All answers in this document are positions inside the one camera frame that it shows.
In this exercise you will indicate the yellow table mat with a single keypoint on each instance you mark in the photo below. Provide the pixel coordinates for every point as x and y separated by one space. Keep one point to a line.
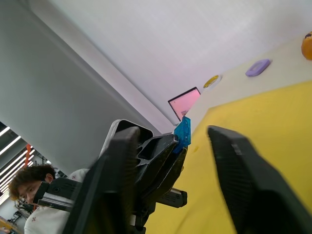
268 109

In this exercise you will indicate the person with brown hair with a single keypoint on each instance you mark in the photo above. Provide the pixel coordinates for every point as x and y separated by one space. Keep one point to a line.
24 185

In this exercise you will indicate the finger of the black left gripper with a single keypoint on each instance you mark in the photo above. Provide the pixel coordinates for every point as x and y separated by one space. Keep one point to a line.
158 148
168 173

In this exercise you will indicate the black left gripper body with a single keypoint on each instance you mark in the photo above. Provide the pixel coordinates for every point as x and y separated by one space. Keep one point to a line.
61 189

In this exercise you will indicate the yellow tape roll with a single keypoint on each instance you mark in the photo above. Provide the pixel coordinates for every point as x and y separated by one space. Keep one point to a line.
211 81

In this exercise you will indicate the orange round object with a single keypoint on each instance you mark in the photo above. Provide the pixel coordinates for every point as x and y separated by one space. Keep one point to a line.
307 47

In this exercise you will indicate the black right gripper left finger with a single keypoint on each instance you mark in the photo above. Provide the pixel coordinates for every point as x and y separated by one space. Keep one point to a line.
107 185

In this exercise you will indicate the laptop with pink screen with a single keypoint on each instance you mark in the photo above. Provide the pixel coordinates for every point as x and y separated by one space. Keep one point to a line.
185 102

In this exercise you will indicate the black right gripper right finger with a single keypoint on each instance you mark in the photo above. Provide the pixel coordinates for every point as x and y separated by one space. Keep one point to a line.
256 195

